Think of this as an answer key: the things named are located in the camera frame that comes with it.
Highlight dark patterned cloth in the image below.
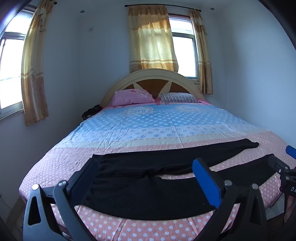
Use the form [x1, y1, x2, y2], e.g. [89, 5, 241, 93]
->
[81, 105, 103, 120]

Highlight wooden bed frame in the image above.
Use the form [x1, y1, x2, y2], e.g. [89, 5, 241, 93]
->
[6, 196, 27, 234]

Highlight pink pillow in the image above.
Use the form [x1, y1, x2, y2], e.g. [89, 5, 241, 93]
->
[112, 89, 155, 107]

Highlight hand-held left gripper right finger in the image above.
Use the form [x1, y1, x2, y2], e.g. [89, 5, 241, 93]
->
[192, 158, 269, 241]

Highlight yellow curtain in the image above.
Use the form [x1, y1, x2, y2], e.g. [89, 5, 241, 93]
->
[21, 0, 54, 127]
[128, 5, 179, 74]
[189, 9, 213, 94]

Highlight polka dot bed sheet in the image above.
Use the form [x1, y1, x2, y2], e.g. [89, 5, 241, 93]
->
[18, 100, 296, 241]

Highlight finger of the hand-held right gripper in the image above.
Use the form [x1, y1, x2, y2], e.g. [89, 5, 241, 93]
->
[267, 154, 291, 174]
[285, 145, 296, 160]

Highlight cream wooden headboard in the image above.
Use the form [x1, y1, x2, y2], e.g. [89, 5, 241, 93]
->
[100, 69, 205, 107]

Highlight black pants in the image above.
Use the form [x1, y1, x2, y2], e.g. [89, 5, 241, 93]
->
[81, 138, 281, 220]

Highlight striped pillow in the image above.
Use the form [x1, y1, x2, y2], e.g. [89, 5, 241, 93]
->
[158, 93, 202, 104]

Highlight white framed window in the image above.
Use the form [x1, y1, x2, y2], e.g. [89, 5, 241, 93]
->
[0, 10, 35, 117]
[168, 14, 200, 82]

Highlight black curtain rod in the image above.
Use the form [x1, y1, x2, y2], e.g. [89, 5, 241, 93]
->
[124, 3, 201, 11]

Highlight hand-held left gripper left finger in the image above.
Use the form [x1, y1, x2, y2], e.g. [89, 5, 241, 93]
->
[22, 158, 102, 241]

